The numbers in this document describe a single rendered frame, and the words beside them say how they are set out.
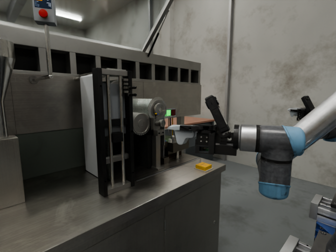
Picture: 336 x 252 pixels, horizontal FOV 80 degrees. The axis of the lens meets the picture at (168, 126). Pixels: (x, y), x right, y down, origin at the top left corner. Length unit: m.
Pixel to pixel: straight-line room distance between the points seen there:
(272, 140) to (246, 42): 3.68
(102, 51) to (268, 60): 3.07
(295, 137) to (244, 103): 3.51
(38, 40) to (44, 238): 0.92
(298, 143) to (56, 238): 0.73
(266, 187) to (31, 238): 0.71
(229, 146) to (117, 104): 0.54
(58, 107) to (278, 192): 1.11
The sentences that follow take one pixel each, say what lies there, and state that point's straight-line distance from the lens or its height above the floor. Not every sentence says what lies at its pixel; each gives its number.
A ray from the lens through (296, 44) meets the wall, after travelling 3.87.
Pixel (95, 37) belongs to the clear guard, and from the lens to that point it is 1.42.
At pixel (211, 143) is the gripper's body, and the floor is 1.20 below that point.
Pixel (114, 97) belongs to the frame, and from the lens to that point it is 0.92.
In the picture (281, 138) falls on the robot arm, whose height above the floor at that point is 1.23.
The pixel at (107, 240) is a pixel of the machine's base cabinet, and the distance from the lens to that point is 0.87.
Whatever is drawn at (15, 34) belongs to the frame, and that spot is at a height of 1.62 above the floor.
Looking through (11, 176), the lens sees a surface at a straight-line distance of 1.01.
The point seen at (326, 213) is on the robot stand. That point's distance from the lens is 1.37.
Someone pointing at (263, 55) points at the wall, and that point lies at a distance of 4.00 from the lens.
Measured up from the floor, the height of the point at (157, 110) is 1.25.
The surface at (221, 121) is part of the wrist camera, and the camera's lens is 0.57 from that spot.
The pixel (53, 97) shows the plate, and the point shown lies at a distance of 1.26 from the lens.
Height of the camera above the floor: 1.33
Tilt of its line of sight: 9 degrees down
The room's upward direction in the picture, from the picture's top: straight up
